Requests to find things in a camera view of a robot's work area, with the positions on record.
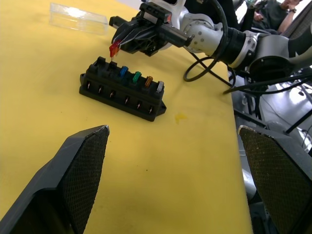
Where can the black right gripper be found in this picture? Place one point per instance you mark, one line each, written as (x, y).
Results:
(153, 14)

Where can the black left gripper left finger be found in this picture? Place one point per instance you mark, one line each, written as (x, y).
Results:
(61, 175)

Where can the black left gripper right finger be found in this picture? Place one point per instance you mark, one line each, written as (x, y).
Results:
(280, 175)

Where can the small red fuse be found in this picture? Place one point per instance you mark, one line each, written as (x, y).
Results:
(113, 50)

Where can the small blue fuse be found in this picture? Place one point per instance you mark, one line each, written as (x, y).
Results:
(123, 71)

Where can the small green fuse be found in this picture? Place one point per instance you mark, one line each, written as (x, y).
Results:
(136, 77)

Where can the small orange fuse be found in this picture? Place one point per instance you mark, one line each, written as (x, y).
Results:
(148, 81)

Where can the small clear fuse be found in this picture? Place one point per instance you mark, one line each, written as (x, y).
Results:
(159, 87)

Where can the clear plastic fuse box cover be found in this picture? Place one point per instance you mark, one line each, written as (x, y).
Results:
(78, 18)

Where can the black fuse box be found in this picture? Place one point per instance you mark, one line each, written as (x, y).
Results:
(122, 97)

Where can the silver robot body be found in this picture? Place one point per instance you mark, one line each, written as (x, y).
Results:
(275, 117)

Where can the yellow table mat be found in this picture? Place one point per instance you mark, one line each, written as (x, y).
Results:
(146, 182)

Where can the seated person in dark clothes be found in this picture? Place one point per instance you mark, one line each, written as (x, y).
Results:
(275, 14)

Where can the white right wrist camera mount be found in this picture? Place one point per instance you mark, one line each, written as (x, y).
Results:
(179, 9)

